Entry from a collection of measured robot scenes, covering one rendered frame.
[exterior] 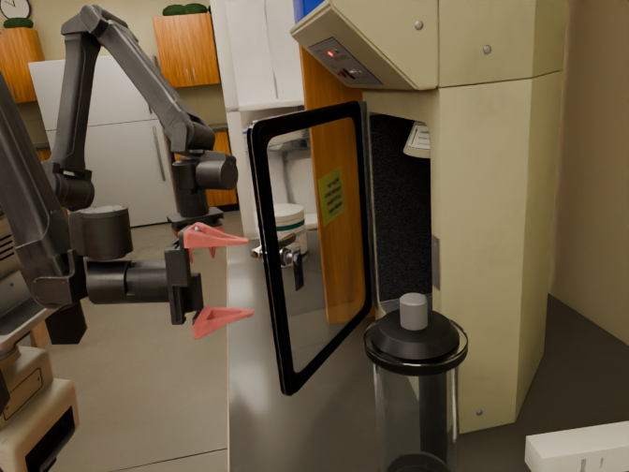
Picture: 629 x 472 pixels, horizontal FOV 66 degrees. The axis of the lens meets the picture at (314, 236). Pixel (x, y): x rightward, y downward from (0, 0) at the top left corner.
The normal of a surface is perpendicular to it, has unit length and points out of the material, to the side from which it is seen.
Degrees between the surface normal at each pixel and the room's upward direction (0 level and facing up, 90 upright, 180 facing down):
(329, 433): 0
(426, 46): 90
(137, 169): 90
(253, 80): 95
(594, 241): 90
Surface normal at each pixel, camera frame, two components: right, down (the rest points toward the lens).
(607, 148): -0.98, 0.14
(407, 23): 0.18, 0.30
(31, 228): -0.22, 0.04
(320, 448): -0.09, -0.94
